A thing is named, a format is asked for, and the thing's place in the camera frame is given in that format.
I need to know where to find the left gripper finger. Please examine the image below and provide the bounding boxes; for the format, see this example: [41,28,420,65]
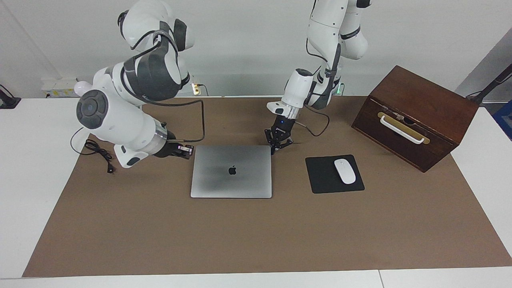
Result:
[274,138,293,155]
[264,129,276,155]

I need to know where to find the silver grey laptop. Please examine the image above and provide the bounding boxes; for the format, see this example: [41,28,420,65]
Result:
[190,145,273,199]

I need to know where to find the black mouse pad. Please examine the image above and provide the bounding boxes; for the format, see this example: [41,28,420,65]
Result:
[305,154,365,194]

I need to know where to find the white computer mouse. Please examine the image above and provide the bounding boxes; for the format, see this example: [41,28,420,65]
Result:
[334,159,356,185]

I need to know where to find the brown table mat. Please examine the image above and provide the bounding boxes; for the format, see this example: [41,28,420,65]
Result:
[22,96,512,278]

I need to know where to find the white power strip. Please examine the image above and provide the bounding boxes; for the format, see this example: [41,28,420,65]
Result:
[41,78,78,98]

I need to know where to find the dark brown wooden box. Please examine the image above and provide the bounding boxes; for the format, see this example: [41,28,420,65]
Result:
[351,65,480,173]

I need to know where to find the black stand base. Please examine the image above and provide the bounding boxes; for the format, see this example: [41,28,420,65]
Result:
[0,85,21,109]

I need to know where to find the black stand pole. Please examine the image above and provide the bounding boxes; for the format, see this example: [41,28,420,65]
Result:
[466,63,512,105]

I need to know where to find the blue crate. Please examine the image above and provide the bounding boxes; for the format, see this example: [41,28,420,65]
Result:
[493,100,512,141]

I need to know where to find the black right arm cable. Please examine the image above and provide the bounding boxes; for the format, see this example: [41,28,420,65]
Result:
[132,30,206,144]

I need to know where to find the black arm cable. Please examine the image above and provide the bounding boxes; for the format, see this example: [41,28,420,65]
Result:
[294,36,342,137]
[132,30,206,144]

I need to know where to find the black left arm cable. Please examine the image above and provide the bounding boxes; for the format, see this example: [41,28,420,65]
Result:
[294,36,342,137]

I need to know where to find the black lamp power cord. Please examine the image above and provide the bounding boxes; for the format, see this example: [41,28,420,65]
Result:
[70,127,116,174]

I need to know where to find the white box handle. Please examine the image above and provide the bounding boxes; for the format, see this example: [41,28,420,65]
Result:
[379,115,425,144]

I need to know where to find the brass handle plate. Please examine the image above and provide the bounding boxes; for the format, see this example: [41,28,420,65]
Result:
[377,112,431,145]

